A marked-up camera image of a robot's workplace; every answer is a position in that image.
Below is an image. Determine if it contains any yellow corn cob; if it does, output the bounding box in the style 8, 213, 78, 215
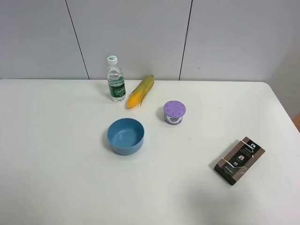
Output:
127, 75, 154, 109

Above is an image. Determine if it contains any clear plastic water bottle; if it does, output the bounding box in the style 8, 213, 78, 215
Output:
107, 55, 126, 102

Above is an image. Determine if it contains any blue plastic bowl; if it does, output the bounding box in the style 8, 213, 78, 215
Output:
107, 118, 145, 156

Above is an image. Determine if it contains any purple lidded round can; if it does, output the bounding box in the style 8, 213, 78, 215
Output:
163, 100, 186, 125

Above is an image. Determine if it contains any dark brown rectangular box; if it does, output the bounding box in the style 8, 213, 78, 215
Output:
214, 137, 265, 186

